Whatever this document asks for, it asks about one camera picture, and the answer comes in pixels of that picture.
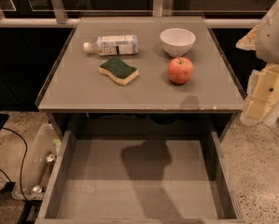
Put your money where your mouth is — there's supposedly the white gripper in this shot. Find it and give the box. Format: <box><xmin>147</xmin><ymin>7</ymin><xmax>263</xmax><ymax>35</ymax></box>
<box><xmin>236</xmin><ymin>25</ymin><xmax>279</xmax><ymax>126</ymax></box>

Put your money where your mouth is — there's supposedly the white ceramic bowl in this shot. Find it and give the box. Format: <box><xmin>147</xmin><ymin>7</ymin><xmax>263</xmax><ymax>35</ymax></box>
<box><xmin>160</xmin><ymin>28</ymin><xmax>196</xmax><ymax>57</ymax></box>

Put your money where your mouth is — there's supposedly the clear plastic water bottle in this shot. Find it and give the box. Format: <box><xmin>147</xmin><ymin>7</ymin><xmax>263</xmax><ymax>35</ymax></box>
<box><xmin>83</xmin><ymin>35</ymin><xmax>139</xmax><ymax>56</ymax></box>

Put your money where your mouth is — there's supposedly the clear plastic bin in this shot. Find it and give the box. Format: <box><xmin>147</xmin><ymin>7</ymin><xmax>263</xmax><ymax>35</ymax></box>
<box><xmin>12</xmin><ymin>124</ymin><xmax>59</xmax><ymax>201</ymax></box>

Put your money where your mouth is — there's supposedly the silver round object in bin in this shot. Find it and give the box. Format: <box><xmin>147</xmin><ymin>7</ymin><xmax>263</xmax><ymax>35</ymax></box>
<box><xmin>31</xmin><ymin>185</ymin><xmax>43</xmax><ymax>194</ymax></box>

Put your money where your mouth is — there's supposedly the green and yellow sponge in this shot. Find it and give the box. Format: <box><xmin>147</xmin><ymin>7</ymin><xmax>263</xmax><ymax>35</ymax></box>
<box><xmin>99</xmin><ymin>59</ymin><xmax>139</xmax><ymax>86</ymax></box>

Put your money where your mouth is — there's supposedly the red apple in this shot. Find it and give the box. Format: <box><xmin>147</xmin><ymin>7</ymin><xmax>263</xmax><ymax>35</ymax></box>
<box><xmin>167</xmin><ymin>57</ymin><xmax>193</xmax><ymax>85</ymax></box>

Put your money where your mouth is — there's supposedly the silver can in bin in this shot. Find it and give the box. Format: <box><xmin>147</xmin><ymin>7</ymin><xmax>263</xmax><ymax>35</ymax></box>
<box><xmin>46</xmin><ymin>153</ymin><xmax>56</xmax><ymax>165</ymax></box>

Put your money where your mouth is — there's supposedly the black cable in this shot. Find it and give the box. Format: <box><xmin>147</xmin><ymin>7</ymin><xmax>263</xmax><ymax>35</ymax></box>
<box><xmin>0</xmin><ymin>123</ymin><xmax>29</xmax><ymax>202</ymax></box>

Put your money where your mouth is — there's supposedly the grey cabinet with top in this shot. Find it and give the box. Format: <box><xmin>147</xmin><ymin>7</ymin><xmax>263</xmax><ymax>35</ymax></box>
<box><xmin>35</xmin><ymin>15</ymin><xmax>247</xmax><ymax>142</ymax></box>

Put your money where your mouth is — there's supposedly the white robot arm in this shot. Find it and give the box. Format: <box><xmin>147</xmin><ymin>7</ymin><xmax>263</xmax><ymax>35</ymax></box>
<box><xmin>236</xmin><ymin>0</ymin><xmax>279</xmax><ymax>126</ymax></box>

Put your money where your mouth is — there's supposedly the open grey top drawer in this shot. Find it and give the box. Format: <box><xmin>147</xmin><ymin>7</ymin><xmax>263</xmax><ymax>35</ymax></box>
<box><xmin>35</xmin><ymin>132</ymin><xmax>245</xmax><ymax>224</ymax></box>

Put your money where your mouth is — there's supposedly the green capped bottle in bin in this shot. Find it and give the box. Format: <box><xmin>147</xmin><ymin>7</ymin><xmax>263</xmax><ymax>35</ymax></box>
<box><xmin>52</xmin><ymin>139</ymin><xmax>62</xmax><ymax>154</ymax></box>

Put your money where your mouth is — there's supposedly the metal railing frame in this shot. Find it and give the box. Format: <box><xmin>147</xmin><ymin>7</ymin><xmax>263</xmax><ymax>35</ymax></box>
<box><xmin>0</xmin><ymin>0</ymin><xmax>276</xmax><ymax>28</ymax></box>

